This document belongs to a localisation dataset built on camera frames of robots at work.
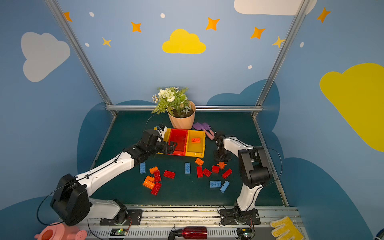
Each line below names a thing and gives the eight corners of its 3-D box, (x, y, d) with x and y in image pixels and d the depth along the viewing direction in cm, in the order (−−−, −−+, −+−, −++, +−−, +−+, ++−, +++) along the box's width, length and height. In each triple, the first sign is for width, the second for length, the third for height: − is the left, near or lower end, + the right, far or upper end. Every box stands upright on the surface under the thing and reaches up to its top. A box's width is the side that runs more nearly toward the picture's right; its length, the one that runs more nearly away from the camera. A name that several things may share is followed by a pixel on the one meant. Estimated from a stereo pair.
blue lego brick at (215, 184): (209, 187, 86) (210, 186, 84) (209, 182, 88) (210, 180, 86) (220, 187, 87) (221, 186, 84) (220, 182, 89) (221, 180, 86)
